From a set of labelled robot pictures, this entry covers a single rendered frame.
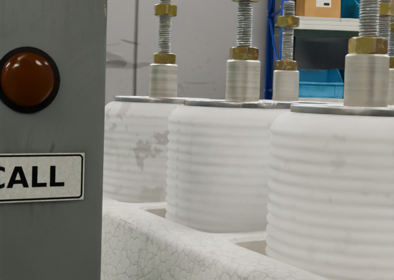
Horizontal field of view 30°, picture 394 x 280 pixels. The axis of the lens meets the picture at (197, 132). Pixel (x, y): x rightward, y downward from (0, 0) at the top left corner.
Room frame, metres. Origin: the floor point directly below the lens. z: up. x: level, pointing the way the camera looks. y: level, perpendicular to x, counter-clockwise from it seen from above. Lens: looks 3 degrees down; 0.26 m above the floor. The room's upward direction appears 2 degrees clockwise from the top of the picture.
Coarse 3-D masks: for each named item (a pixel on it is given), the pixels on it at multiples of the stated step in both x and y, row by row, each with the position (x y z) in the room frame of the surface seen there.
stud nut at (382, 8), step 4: (380, 4) 0.53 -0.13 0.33; (384, 4) 0.53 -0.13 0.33; (388, 4) 0.53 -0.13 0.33; (392, 4) 0.53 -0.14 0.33; (380, 8) 0.53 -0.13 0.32; (384, 8) 0.53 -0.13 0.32; (388, 8) 0.53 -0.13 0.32; (392, 8) 0.53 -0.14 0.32; (380, 12) 0.53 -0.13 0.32; (384, 12) 0.53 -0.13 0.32; (388, 12) 0.53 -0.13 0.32; (392, 12) 0.53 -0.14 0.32; (392, 16) 0.54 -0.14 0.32
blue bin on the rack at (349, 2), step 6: (342, 0) 5.37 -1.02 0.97; (348, 0) 5.23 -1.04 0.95; (354, 0) 5.07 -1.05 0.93; (360, 0) 5.45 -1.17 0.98; (342, 6) 5.37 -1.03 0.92; (348, 6) 5.23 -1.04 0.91; (354, 6) 5.10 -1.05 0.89; (342, 12) 5.37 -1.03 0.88; (348, 12) 5.23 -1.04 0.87; (354, 12) 5.10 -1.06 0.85; (354, 18) 5.10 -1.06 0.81
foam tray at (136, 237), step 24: (120, 216) 0.46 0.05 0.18; (144, 216) 0.46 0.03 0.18; (120, 240) 0.45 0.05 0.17; (144, 240) 0.42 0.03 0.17; (168, 240) 0.40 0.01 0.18; (192, 240) 0.39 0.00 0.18; (216, 240) 0.39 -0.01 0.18; (240, 240) 0.40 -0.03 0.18; (264, 240) 0.41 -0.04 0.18; (120, 264) 0.45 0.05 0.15; (144, 264) 0.42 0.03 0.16; (168, 264) 0.39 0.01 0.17; (192, 264) 0.37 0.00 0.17; (216, 264) 0.35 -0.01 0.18; (240, 264) 0.34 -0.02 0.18; (264, 264) 0.34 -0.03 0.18; (288, 264) 0.34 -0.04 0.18
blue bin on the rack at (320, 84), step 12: (300, 72) 5.41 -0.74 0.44; (312, 72) 5.42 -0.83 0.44; (324, 72) 5.42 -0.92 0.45; (336, 72) 5.18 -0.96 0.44; (300, 84) 4.93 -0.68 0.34; (312, 84) 4.93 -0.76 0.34; (324, 84) 4.93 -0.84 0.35; (336, 84) 4.94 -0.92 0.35; (300, 96) 4.94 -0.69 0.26; (312, 96) 4.95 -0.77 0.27; (324, 96) 4.95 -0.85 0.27; (336, 96) 4.95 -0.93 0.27
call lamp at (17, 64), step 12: (12, 60) 0.29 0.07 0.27; (24, 60) 0.30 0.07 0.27; (36, 60) 0.30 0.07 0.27; (12, 72) 0.29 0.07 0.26; (24, 72) 0.30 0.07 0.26; (36, 72) 0.30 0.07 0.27; (48, 72) 0.30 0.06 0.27; (12, 84) 0.29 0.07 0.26; (24, 84) 0.30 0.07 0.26; (36, 84) 0.30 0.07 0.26; (48, 84) 0.30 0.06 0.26; (12, 96) 0.29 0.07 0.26; (24, 96) 0.30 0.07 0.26; (36, 96) 0.30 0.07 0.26; (48, 96) 0.30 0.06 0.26
